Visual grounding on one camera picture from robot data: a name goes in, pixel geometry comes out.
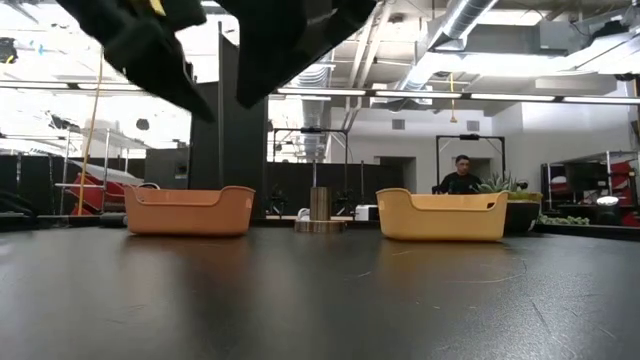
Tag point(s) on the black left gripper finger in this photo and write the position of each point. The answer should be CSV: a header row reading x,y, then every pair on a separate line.
x,y
150,70
187,75

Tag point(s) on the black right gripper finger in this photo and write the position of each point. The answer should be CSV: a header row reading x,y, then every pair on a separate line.
x,y
250,70
295,50

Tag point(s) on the black partition panel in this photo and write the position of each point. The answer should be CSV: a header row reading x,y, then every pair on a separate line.
x,y
230,165

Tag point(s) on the metal shelf rack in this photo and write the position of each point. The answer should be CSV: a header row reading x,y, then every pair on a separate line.
x,y
95,195

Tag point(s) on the orange plastic bin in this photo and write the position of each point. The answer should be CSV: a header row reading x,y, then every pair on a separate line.
x,y
190,215

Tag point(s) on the metal cylinder stand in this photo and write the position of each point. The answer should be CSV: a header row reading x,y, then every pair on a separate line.
x,y
320,205

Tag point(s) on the white box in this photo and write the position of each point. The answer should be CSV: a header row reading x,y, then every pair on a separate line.
x,y
366,212

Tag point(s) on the person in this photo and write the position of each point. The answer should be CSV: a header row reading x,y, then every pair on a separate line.
x,y
457,182

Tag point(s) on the long ceiling light strip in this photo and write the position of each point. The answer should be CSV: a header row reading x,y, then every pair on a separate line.
x,y
515,97

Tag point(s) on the yellow plastic bin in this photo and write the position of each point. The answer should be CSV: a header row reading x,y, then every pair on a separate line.
x,y
442,220

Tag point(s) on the succulent plant in dark pot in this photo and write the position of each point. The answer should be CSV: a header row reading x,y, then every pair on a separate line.
x,y
522,215

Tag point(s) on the dark cylinder with white top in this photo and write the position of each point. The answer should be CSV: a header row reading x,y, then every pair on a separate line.
x,y
608,201

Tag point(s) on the shelf with red bins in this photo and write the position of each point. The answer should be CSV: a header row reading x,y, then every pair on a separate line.
x,y
625,170

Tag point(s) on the silver air duct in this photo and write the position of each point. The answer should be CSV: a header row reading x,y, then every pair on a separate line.
x,y
314,120

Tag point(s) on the black frame stand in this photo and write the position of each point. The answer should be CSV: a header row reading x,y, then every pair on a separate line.
x,y
470,136
310,130

